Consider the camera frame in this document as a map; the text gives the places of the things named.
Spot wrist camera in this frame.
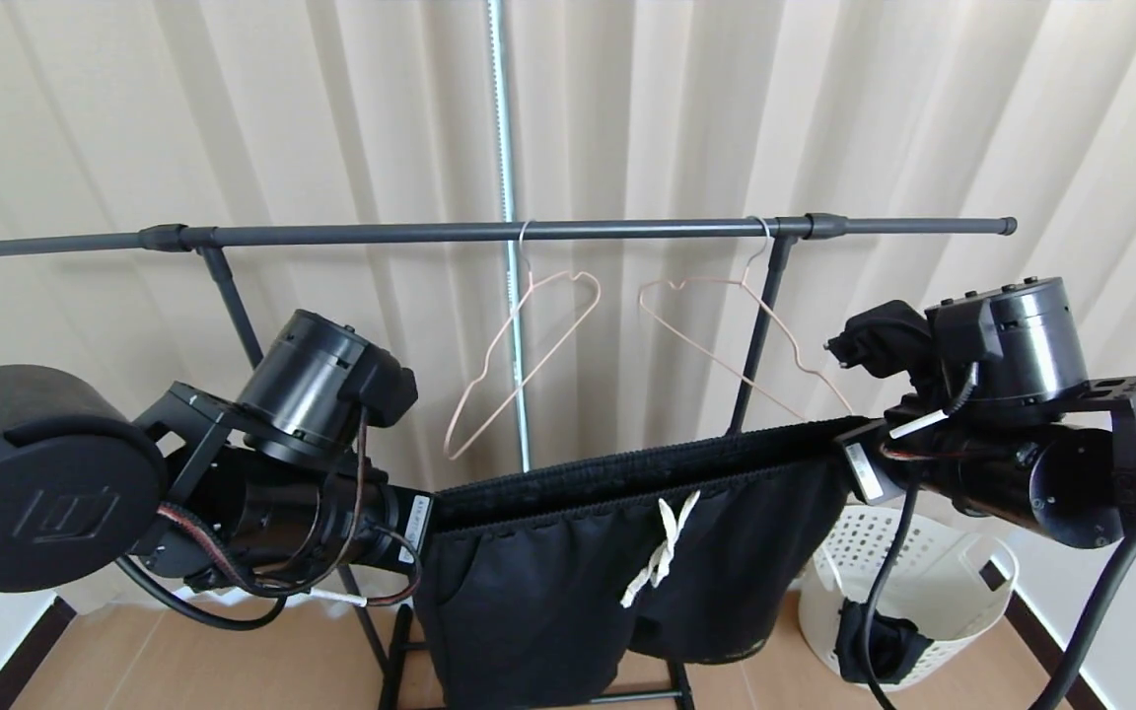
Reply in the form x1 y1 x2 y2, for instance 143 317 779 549
336 345 419 430
824 299 936 384

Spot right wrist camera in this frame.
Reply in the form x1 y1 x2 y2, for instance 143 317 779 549
824 299 936 384

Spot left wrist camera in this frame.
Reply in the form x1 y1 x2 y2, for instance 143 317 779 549
336 345 419 430

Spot black clothes rack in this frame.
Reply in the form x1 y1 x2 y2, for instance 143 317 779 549
0 212 1018 710

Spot black shorts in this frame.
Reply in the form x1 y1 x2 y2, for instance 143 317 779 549
413 416 850 710

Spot beige curtain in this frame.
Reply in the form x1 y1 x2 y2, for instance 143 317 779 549
0 0 1136 617

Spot white laundry basket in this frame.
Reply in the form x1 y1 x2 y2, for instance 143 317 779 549
798 503 1020 691

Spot pink clothes hanger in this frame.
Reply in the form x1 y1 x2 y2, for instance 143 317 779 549
444 219 602 462
638 215 855 420

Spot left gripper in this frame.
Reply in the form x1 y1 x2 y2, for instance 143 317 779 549
233 471 436 578

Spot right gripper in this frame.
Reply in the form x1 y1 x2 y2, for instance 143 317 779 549
839 419 1121 549

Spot heap of clothes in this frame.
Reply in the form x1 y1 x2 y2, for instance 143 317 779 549
836 600 934 686

